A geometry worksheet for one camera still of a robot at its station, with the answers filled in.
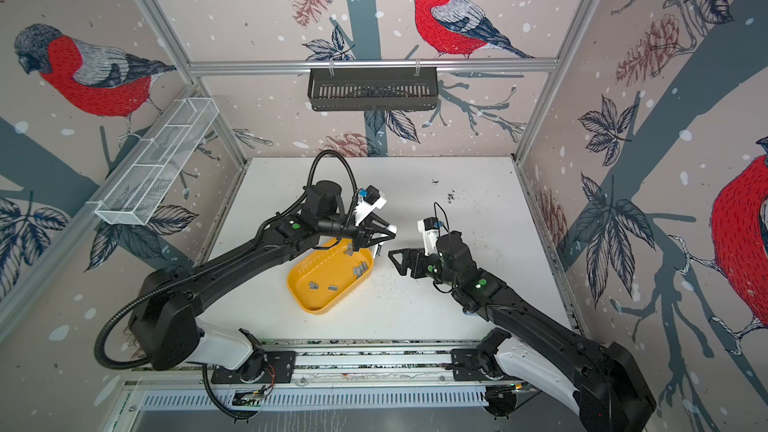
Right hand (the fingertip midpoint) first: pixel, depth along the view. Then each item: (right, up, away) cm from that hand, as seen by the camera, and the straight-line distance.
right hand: (396, 257), depth 77 cm
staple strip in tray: (-15, -3, +17) cm, 23 cm away
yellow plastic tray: (-22, -9, +13) cm, 27 cm away
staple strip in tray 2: (-11, -7, +13) cm, 19 cm away
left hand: (-2, +8, -7) cm, 10 cm away
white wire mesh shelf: (-64, +25, +1) cm, 69 cm away
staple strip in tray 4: (-19, -12, +11) cm, 25 cm away
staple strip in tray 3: (-25, -11, +11) cm, 30 cm away
